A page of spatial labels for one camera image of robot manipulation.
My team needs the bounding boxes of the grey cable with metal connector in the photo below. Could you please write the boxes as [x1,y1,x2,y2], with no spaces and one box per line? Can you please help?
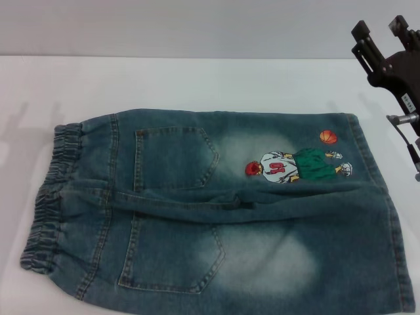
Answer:
[386,112,420,183]

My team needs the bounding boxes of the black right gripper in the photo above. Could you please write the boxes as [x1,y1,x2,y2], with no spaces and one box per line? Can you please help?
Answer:
[350,14,420,138]

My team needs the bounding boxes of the blue denim shorts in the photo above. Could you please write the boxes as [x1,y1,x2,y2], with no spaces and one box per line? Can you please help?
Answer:
[18,110,416,315]

